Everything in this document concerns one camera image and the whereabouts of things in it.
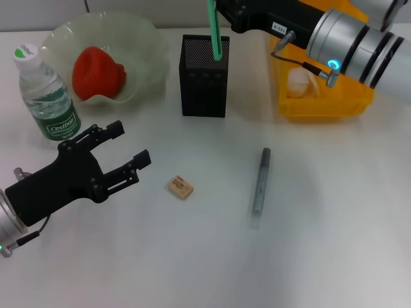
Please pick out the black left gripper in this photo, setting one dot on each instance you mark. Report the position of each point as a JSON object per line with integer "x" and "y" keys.
{"x": 57, "y": 186}

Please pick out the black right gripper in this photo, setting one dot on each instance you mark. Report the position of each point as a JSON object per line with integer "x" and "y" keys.
{"x": 276, "y": 13}

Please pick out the mint green utility knife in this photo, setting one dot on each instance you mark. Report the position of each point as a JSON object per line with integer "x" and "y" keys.
{"x": 215, "y": 32}

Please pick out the tan eraser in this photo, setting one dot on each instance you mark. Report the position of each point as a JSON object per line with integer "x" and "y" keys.
{"x": 181, "y": 188}

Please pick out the clear green-label water bottle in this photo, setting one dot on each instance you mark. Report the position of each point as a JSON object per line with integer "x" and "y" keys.
{"x": 48, "y": 96}

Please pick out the white paper ball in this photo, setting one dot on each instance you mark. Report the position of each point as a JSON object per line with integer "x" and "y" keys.
{"x": 300, "y": 83}

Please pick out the grey marker pen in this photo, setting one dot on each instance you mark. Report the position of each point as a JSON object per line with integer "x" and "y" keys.
{"x": 260, "y": 186}

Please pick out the black mesh pen holder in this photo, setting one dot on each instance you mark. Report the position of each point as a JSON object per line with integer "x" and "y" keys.
{"x": 204, "y": 93}

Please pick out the pale green glass fruit plate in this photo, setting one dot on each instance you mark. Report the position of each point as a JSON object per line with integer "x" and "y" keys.
{"x": 144, "y": 48}

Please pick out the yellow plastic bin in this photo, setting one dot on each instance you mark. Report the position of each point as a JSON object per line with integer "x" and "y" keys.
{"x": 321, "y": 109}

